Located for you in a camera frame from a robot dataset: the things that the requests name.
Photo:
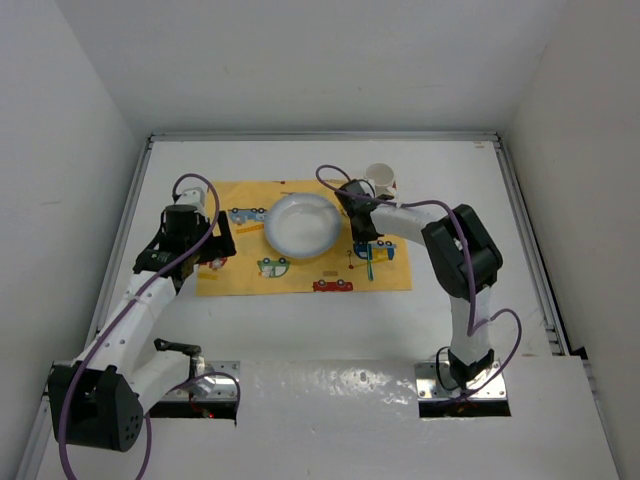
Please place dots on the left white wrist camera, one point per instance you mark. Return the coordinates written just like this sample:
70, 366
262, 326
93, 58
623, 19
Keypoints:
195, 197

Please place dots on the white mug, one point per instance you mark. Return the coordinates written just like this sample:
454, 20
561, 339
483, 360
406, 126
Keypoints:
382, 177

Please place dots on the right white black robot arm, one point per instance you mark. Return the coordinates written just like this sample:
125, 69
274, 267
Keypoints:
463, 256

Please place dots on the metal base plate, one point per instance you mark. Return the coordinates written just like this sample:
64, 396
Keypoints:
489, 385
215, 381

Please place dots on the white round plate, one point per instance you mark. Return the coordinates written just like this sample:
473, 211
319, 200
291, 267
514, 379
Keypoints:
302, 225

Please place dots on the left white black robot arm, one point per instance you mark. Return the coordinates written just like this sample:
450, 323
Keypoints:
101, 398

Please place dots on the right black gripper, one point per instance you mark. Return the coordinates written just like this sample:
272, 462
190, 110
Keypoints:
362, 237

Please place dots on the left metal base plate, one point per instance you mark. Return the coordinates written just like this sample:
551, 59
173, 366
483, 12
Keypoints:
215, 381

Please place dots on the green iridescent fork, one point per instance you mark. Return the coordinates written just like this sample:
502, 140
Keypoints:
370, 273

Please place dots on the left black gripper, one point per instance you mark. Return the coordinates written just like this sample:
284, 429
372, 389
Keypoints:
218, 246

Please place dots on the yellow car print placemat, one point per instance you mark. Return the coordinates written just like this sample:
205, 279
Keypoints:
257, 269

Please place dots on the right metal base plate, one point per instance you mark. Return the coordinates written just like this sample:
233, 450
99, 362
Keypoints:
489, 385

